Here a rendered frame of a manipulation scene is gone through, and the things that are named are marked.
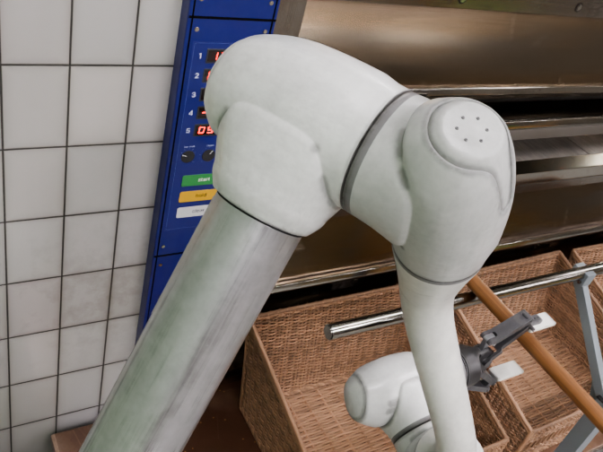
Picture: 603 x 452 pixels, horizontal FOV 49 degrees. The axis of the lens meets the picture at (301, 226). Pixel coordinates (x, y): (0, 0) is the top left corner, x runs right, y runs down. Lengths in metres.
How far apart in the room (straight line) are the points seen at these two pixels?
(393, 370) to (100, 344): 0.73
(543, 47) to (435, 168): 1.17
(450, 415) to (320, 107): 0.46
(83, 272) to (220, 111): 0.78
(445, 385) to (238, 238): 0.35
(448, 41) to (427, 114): 0.92
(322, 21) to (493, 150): 0.77
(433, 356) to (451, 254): 0.24
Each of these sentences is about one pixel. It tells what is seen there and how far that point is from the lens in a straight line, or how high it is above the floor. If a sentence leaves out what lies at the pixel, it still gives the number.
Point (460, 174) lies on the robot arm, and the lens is 0.55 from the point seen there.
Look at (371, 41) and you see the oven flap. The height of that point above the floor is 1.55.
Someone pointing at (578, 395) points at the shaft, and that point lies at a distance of 1.30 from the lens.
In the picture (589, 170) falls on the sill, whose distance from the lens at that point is 2.19.
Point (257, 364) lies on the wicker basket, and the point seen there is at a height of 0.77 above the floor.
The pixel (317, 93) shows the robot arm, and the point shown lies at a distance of 0.61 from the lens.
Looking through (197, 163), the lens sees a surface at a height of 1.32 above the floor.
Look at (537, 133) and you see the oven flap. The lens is 1.60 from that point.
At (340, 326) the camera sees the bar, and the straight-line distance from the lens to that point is 1.21.
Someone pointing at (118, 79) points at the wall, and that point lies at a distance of 1.15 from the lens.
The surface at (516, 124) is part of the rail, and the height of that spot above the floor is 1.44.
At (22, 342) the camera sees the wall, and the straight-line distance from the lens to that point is 1.49.
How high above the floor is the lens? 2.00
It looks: 36 degrees down
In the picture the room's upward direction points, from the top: 17 degrees clockwise
